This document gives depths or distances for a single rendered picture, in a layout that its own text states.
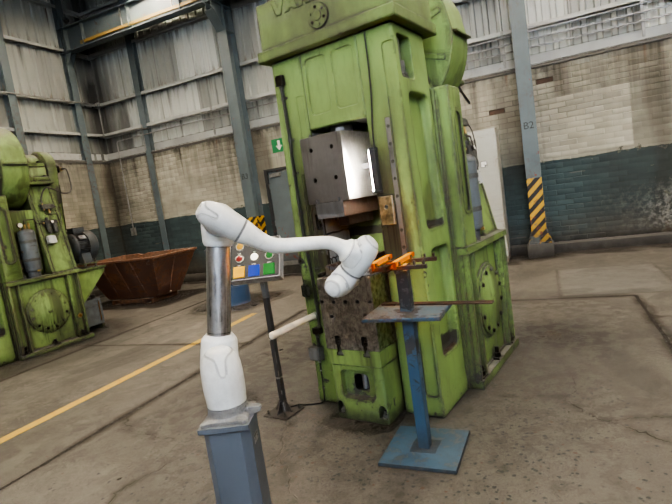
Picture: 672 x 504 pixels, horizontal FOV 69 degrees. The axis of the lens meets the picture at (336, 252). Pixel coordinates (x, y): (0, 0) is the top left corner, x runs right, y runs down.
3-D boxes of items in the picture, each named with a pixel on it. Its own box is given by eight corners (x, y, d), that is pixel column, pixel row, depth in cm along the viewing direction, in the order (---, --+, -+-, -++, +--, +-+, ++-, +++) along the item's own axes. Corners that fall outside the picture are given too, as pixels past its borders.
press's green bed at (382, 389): (390, 427, 289) (379, 351, 284) (338, 419, 310) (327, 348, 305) (427, 390, 334) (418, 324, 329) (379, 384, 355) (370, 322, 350)
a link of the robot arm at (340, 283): (348, 297, 212) (365, 275, 208) (334, 306, 198) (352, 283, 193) (330, 281, 215) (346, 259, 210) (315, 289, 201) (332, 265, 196)
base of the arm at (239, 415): (256, 423, 182) (254, 408, 182) (199, 429, 184) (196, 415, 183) (266, 402, 200) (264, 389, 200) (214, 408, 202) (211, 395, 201)
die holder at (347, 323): (379, 352, 283) (369, 276, 278) (326, 348, 305) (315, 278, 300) (419, 323, 329) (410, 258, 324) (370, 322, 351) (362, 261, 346)
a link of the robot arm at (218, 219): (249, 215, 188) (245, 215, 201) (206, 191, 182) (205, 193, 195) (233, 245, 187) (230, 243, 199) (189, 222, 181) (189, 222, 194)
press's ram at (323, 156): (362, 197, 279) (352, 126, 275) (308, 205, 301) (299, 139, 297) (395, 192, 313) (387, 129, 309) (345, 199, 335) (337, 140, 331)
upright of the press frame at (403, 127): (445, 419, 290) (394, 17, 265) (405, 413, 305) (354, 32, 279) (469, 389, 326) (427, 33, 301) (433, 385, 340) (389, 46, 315)
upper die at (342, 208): (344, 216, 288) (342, 200, 287) (317, 219, 299) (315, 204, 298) (378, 209, 322) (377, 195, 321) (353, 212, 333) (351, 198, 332)
